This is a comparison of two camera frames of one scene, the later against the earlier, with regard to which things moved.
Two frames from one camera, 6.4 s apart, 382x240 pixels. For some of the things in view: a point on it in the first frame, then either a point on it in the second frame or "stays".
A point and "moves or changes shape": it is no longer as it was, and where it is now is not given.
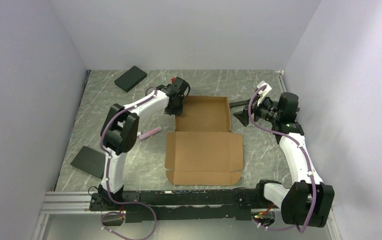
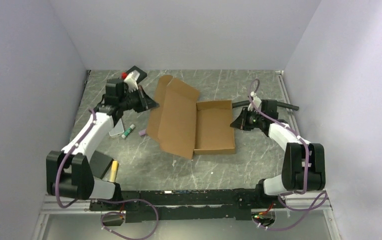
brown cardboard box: [203, 150] moves or changes shape
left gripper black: [178, 111] -> [147, 102]
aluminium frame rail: [76, 202] stays
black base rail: [219, 204] stays
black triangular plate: [91, 161] stays
